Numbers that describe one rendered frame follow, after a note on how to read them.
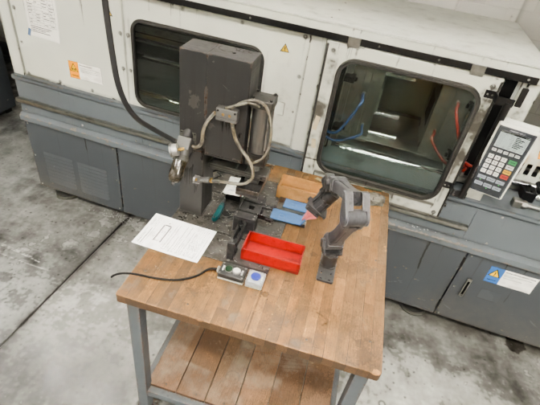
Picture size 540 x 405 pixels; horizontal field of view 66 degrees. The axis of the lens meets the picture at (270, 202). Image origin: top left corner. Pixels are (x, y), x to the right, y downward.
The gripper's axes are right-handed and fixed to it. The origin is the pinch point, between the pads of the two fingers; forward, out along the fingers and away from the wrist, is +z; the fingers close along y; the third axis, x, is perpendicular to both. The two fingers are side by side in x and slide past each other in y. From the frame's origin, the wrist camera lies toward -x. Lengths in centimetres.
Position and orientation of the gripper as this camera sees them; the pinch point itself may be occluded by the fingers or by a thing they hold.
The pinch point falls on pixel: (304, 218)
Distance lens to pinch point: 184.0
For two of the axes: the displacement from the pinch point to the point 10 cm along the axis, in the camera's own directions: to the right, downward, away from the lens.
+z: -6.2, 5.7, 5.4
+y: -7.6, -6.2, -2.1
